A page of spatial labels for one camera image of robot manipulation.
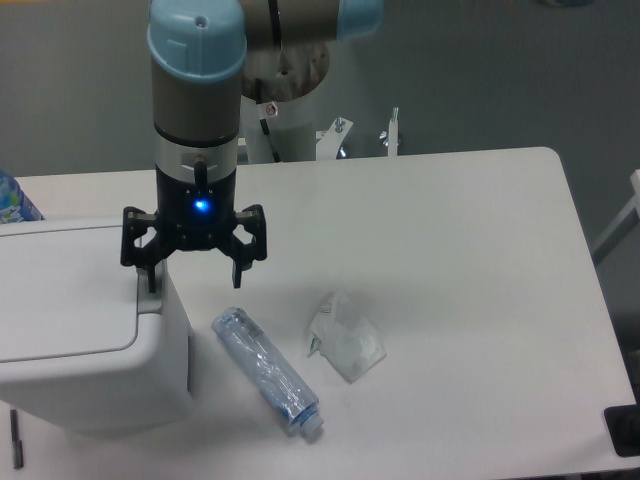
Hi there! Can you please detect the black clamp mount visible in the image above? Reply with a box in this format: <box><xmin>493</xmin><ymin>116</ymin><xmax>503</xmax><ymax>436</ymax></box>
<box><xmin>604</xmin><ymin>404</ymin><xmax>639</xmax><ymax>458</ymax></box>

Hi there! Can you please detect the blue labelled bottle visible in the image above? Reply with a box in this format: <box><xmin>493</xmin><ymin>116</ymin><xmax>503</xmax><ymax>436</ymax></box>
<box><xmin>1</xmin><ymin>171</ymin><xmax>45</xmax><ymax>224</ymax></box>

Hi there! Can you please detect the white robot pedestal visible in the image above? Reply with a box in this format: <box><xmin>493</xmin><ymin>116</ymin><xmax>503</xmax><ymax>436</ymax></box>
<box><xmin>241</xmin><ymin>41</ymin><xmax>330</xmax><ymax>164</ymax></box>

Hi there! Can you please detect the black pen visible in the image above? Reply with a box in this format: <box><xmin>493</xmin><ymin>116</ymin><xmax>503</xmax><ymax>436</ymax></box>
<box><xmin>10</xmin><ymin>409</ymin><xmax>24</xmax><ymax>470</ymax></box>

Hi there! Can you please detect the crumpled clear plastic wrapper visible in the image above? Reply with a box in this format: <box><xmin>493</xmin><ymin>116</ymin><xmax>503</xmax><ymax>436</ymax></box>
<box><xmin>305</xmin><ymin>285</ymin><xmax>387</xmax><ymax>384</ymax></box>

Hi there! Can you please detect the white frame bracket right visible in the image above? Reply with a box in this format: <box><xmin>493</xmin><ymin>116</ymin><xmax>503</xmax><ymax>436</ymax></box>
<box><xmin>378</xmin><ymin>106</ymin><xmax>402</xmax><ymax>157</ymax></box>

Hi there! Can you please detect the white frame bracket middle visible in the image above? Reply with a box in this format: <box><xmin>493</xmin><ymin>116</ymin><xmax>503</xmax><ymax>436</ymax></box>
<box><xmin>316</xmin><ymin>117</ymin><xmax>354</xmax><ymax>161</ymax></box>

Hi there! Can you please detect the white metal frame leg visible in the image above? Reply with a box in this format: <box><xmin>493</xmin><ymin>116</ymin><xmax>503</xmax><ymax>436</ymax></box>
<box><xmin>591</xmin><ymin>170</ymin><xmax>639</xmax><ymax>266</ymax></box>

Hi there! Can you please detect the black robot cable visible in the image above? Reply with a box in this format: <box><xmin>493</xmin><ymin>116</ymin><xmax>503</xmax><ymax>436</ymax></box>
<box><xmin>253</xmin><ymin>77</ymin><xmax>282</xmax><ymax>164</ymax></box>

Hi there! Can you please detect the white plastic trash can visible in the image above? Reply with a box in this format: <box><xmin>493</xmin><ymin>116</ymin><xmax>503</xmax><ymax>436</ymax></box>
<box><xmin>1</xmin><ymin>217</ymin><xmax>194</xmax><ymax>432</ymax></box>

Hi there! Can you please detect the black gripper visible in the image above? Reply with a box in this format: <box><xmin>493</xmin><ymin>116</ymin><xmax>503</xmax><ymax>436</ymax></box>
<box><xmin>120</xmin><ymin>170</ymin><xmax>267</xmax><ymax>293</ymax></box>

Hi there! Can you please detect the clear empty plastic bottle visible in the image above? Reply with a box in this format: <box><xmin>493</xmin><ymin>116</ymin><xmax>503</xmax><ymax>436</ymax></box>
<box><xmin>211</xmin><ymin>307</ymin><xmax>324</xmax><ymax>441</ymax></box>

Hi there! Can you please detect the white frame bracket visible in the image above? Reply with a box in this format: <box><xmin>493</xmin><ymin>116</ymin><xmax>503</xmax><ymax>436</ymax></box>
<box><xmin>316</xmin><ymin>117</ymin><xmax>354</xmax><ymax>161</ymax></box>
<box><xmin>378</xmin><ymin>106</ymin><xmax>402</xmax><ymax>157</ymax></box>

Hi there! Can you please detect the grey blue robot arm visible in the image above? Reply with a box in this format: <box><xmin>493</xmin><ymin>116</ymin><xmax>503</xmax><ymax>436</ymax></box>
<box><xmin>120</xmin><ymin>1</ymin><xmax>384</xmax><ymax>292</ymax></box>

